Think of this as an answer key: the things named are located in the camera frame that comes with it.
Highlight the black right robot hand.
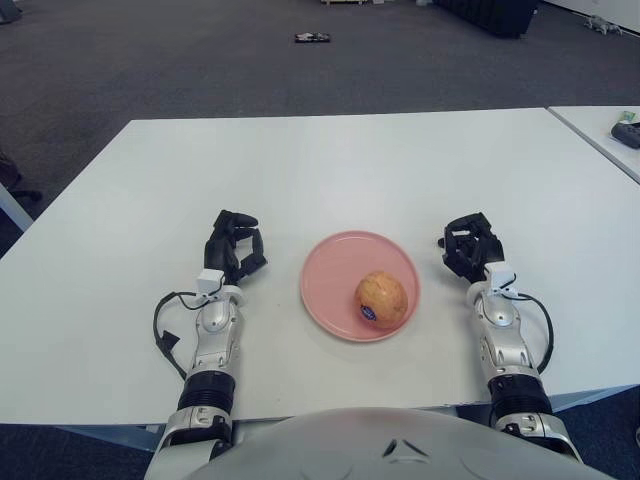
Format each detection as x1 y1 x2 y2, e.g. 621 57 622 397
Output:
437 211 506 284

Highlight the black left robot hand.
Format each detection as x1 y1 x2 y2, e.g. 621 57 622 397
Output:
202 208 270 289

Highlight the yellow-red apple with sticker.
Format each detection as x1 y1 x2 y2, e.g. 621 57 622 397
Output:
354 270 410 330

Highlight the pink round plate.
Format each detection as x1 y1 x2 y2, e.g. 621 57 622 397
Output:
299 229 421 344

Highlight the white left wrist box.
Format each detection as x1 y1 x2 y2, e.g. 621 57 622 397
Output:
197 268 225 294

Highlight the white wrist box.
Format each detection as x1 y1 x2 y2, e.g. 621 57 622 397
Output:
485 263 519 296
197 268 225 294

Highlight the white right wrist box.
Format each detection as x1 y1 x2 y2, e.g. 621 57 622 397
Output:
485 263 519 296

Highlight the dark grey handheld controller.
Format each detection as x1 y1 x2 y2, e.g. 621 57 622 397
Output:
610 122 640 149

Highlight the white table leg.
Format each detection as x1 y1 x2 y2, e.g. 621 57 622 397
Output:
0 179 35 232

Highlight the dark office chair base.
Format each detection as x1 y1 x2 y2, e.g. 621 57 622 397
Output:
0 149 44 201

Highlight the grey robot torso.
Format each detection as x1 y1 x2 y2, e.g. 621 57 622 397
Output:
189 407 616 480

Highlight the black ribbed furniture block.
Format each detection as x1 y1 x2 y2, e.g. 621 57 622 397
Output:
434 0 539 39

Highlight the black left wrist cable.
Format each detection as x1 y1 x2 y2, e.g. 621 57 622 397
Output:
153 291 202 384

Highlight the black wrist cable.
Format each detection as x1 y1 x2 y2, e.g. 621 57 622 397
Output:
153 291 202 384
504 289 555 374

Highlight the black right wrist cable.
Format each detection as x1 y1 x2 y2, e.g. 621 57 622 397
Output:
504 289 555 374

